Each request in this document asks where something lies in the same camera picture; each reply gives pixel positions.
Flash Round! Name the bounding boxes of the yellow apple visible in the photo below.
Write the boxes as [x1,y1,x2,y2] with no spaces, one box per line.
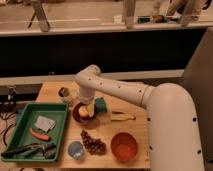
[78,106,89,118]

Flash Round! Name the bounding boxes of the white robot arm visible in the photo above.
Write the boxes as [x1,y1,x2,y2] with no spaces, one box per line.
[75,65,205,171]

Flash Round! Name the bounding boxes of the green plastic tray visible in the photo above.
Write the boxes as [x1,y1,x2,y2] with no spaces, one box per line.
[1,103,68,163]

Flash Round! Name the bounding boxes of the green sponge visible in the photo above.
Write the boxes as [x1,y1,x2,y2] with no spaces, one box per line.
[95,97,107,113]

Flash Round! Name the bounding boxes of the dark purple plate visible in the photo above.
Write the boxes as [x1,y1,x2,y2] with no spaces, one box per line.
[73,103,97,125]

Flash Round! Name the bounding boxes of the bunch of dark grapes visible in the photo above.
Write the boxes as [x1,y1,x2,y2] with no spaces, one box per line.
[81,130,107,155]

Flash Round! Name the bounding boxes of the blue glass cup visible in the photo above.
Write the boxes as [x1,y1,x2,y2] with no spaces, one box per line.
[68,141,84,160]

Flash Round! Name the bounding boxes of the grey folded cloth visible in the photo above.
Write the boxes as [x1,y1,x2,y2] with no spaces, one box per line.
[35,116,56,132]

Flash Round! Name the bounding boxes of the orange bowl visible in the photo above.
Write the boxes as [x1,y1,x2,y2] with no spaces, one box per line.
[110,132,138,162]

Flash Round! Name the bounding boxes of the black tongs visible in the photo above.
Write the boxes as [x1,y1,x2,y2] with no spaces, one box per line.
[1,143,56,159]

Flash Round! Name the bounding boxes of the black cables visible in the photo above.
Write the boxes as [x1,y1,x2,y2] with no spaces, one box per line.
[0,87,18,147]

